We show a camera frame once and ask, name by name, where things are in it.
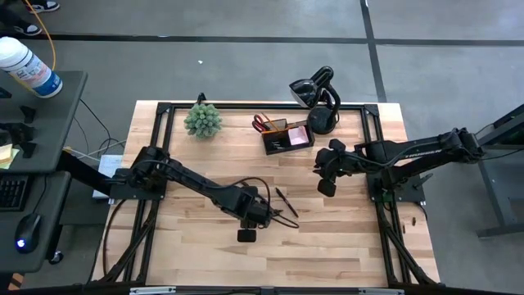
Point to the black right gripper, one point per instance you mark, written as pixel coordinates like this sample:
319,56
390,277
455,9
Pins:
333,164

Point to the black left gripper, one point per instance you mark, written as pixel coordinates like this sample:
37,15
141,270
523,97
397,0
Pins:
249,209

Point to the black ballpoint pen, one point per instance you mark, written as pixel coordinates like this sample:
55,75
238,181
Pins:
286,202

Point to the pink sticky note pad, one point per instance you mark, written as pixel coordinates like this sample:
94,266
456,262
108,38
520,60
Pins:
299,136

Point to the black mesh desk organizer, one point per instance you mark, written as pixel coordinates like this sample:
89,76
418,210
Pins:
276,145

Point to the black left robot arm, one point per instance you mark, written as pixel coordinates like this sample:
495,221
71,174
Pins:
192,182

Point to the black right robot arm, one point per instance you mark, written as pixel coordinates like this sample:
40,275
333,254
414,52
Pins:
409,153

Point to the black gooseneck desk lamp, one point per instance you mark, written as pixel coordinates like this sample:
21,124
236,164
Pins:
305,92

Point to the green potted plant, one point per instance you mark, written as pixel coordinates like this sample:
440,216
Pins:
203,120

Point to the silver aluminium extrusion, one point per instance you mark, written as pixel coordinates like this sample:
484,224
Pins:
151,291
380,291

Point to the white flat box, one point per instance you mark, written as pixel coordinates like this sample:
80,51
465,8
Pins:
108,168

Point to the dark metal side table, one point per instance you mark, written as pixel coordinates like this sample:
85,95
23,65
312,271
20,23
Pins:
501,229

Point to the black desk caster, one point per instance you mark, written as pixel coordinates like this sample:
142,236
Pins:
56,257

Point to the grey keyboard shelf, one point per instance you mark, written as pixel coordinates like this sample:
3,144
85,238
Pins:
49,196

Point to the grey side desk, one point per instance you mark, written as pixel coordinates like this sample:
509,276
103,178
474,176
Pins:
57,123

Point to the black computer mouse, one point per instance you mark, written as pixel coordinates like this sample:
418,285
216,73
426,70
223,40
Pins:
28,231

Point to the black keyboard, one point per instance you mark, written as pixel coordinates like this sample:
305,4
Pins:
12,192

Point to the black plastic part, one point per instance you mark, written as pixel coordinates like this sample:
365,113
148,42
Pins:
28,114
20,135

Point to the yellow sticky notes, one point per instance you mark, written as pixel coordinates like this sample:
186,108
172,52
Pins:
6,157

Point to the white wipes canister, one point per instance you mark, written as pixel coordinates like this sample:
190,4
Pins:
28,67

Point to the person's foot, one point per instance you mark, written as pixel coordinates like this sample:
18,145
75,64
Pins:
43,5
24,26

